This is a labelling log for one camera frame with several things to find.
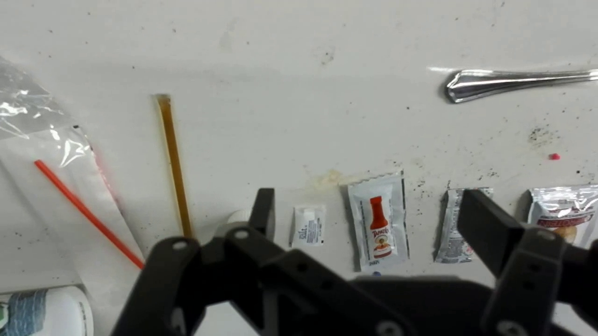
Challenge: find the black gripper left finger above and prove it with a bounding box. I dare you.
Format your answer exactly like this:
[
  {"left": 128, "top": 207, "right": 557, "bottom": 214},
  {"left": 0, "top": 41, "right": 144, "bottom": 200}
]
[{"left": 111, "top": 186, "right": 400, "bottom": 336}]

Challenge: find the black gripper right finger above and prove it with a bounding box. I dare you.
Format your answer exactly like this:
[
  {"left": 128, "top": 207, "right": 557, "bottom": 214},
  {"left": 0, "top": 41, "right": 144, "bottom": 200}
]
[{"left": 458, "top": 188, "right": 598, "bottom": 336}]

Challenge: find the grey condiment packet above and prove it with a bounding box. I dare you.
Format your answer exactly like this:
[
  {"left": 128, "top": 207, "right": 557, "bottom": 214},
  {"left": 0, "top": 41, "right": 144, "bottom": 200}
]
[{"left": 432, "top": 185, "right": 494, "bottom": 265}]

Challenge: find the small white salt packet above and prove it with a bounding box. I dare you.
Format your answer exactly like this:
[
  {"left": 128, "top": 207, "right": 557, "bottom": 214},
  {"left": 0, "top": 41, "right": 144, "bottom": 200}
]
[{"left": 288, "top": 203, "right": 329, "bottom": 250}]

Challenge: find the silver ketchup packet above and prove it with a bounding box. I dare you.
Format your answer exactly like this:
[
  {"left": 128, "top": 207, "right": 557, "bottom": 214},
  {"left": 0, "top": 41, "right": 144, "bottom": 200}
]
[{"left": 524, "top": 183, "right": 598, "bottom": 250}]

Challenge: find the amber honey stick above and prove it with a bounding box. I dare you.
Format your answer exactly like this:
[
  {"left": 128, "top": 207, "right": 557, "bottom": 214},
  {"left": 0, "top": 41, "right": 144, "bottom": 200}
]
[{"left": 154, "top": 91, "right": 197, "bottom": 241}]

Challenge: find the hot sauce packet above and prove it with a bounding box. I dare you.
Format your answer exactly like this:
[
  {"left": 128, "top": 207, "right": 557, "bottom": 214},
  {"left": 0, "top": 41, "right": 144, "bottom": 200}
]
[{"left": 346, "top": 172, "right": 412, "bottom": 274}]

